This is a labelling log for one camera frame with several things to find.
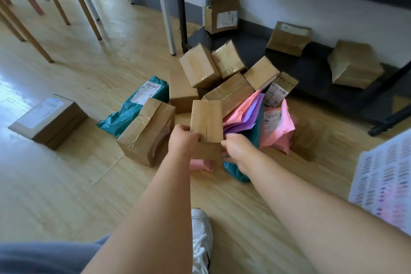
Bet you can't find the purple mailer bag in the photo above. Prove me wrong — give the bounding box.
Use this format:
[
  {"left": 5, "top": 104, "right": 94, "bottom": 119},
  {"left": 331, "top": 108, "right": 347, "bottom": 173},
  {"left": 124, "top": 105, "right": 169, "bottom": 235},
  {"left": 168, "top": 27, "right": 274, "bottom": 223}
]
[{"left": 223, "top": 93, "right": 265, "bottom": 134}]

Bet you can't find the pink purple teal mailers pile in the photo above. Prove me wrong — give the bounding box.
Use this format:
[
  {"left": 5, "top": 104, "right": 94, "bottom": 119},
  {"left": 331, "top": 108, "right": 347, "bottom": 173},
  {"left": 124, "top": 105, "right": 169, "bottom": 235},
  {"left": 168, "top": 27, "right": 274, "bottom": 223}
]
[{"left": 189, "top": 90, "right": 297, "bottom": 172}]

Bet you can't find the black metal shelf rack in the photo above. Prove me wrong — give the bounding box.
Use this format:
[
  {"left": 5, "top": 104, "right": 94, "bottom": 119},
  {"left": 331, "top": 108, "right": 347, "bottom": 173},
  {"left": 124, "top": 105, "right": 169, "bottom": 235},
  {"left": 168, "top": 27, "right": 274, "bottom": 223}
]
[{"left": 173, "top": 0, "right": 411, "bottom": 137}]

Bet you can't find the labelled box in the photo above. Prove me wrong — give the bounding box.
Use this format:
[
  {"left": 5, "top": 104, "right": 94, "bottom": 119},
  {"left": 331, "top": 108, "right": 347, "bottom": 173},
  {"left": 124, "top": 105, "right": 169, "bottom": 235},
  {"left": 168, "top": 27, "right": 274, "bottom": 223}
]
[{"left": 204, "top": 0, "right": 241, "bottom": 35}]

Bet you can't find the person's left forearm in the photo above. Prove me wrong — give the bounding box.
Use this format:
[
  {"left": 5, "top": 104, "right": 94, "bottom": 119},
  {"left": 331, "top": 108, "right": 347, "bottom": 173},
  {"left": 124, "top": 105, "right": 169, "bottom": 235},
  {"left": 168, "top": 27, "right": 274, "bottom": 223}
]
[{"left": 82, "top": 152, "right": 193, "bottom": 274}]

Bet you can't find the grey metal frame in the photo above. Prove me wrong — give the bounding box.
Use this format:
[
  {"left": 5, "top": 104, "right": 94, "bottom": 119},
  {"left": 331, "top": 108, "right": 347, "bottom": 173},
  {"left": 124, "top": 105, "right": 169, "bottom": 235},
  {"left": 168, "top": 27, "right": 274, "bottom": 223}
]
[{"left": 69, "top": 0, "right": 177, "bottom": 56}]

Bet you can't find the pile of cardboard parcels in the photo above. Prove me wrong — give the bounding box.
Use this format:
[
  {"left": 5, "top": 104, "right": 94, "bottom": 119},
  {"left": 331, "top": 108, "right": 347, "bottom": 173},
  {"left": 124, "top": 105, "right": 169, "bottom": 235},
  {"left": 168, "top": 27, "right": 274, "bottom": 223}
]
[{"left": 8, "top": 40, "right": 325, "bottom": 163}]

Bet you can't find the person's left white shoe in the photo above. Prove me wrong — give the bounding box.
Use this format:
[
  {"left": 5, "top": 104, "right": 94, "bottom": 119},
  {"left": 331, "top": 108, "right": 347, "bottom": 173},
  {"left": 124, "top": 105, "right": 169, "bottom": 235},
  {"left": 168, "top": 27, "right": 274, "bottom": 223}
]
[{"left": 191, "top": 208, "right": 214, "bottom": 274}]

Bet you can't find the person's left leg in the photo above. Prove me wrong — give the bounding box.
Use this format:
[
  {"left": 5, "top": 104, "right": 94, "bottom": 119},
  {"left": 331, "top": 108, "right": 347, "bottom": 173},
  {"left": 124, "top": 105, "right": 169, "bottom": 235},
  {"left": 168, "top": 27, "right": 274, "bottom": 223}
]
[{"left": 0, "top": 235, "right": 111, "bottom": 274}]

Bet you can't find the plain brown box shelf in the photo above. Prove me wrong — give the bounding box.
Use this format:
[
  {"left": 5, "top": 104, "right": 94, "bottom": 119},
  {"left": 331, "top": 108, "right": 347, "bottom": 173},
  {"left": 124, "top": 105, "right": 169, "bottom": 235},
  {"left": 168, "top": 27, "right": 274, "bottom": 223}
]
[{"left": 327, "top": 40, "right": 385, "bottom": 89}]

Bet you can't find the person's right hand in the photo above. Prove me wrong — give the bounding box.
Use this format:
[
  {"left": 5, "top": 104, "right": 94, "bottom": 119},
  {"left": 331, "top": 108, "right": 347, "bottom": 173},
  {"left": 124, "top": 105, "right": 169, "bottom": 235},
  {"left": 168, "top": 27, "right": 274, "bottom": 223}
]
[{"left": 220, "top": 133, "right": 261, "bottom": 176}]

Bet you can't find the person's right forearm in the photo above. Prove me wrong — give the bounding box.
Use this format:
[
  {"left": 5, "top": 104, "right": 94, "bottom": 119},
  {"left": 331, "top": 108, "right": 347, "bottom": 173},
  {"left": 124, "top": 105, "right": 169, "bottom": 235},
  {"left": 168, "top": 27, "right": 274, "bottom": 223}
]
[{"left": 245, "top": 155, "right": 411, "bottom": 274}]

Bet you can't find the person's left hand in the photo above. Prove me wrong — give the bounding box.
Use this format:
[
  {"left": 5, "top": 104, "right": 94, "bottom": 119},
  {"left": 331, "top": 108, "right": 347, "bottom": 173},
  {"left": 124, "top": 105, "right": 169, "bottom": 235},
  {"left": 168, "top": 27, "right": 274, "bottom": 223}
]
[{"left": 168, "top": 124, "right": 201, "bottom": 159}]

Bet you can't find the teal mailer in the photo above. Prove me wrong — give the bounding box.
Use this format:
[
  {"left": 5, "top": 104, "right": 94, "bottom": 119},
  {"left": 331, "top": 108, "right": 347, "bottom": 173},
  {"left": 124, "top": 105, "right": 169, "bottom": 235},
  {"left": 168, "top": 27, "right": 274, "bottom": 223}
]
[
  {"left": 97, "top": 76, "right": 170, "bottom": 138},
  {"left": 223, "top": 103, "right": 265, "bottom": 184}
]

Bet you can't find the taped box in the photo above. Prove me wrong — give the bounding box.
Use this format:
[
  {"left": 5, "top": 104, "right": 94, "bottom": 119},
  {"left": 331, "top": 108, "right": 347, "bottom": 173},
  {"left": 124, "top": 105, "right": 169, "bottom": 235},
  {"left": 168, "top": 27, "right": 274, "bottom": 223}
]
[{"left": 265, "top": 21, "right": 313, "bottom": 57}]

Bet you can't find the white plastic crate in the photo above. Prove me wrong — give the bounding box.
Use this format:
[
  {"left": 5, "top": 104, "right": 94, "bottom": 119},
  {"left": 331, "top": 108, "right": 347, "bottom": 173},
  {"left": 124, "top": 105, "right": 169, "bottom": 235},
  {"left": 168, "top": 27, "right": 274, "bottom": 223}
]
[{"left": 348, "top": 128, "right": 411, "bottom": 236}]

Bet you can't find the long seam-taped cardboard box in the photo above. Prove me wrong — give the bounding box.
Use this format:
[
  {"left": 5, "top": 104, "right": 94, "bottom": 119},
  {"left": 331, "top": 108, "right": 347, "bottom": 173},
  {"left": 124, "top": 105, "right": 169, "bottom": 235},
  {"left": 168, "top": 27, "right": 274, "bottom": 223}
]
[{"left": 190, "top": 99, "right": 224, "bottom": 161}]

